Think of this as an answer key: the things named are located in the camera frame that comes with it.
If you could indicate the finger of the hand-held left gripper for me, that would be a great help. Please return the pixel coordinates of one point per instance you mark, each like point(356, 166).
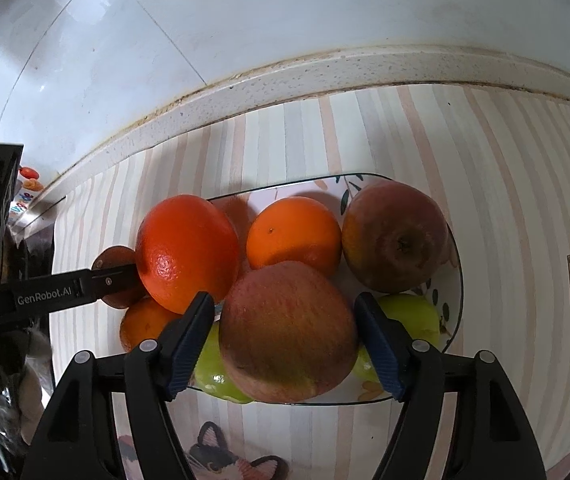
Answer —
point(115, 280)

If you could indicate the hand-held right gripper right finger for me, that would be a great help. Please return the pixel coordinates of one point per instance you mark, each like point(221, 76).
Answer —
point(380, 347)

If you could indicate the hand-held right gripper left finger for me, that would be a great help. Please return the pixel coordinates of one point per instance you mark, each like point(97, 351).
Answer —
point(190, 347)

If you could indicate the small dark red apple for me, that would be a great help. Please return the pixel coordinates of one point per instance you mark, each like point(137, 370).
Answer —
point(117, 254)

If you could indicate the green apple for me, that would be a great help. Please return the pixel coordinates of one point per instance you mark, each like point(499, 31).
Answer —
point(212, 365)
point(412, 317)

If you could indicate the large red-orange orange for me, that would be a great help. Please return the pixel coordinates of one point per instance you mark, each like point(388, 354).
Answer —
point(185, 250)

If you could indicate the pink-tan apple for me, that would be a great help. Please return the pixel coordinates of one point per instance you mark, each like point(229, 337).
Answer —
point(285, 330)

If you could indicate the dark red-green apple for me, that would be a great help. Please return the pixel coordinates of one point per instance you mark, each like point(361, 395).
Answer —
point(395, 235)

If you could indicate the oval floral ceramic plate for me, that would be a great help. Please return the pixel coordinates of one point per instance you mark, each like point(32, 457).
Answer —
point(310, 187)

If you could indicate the striped cat-print tablecloth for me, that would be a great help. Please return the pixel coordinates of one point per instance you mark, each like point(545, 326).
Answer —
point(290, 135)

